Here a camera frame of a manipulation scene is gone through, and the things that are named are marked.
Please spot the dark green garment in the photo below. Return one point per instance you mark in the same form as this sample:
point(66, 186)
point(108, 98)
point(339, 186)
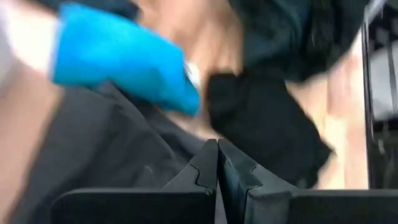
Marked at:
point(280, 31)

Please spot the black garment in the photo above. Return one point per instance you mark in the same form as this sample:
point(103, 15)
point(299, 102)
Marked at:
point(258, 124)

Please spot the black table frame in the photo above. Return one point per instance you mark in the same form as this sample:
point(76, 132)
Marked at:
point(369, 140)

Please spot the dark charcoal garment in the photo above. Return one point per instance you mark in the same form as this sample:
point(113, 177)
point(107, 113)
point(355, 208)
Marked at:
point(93, 149)

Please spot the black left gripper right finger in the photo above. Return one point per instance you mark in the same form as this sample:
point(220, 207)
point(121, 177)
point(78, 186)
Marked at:
point(264, 205)

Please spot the bright blue garment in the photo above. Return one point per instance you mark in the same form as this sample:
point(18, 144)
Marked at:
point(118, 56)

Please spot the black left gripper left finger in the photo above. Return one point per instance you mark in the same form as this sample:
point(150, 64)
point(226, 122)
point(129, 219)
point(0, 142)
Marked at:
point(186, 205)

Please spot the navy cloth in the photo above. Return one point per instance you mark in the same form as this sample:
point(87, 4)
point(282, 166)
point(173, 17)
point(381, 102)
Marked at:
point(102, 6)

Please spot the white cloth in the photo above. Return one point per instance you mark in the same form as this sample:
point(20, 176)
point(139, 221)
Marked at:
point(28, 37)

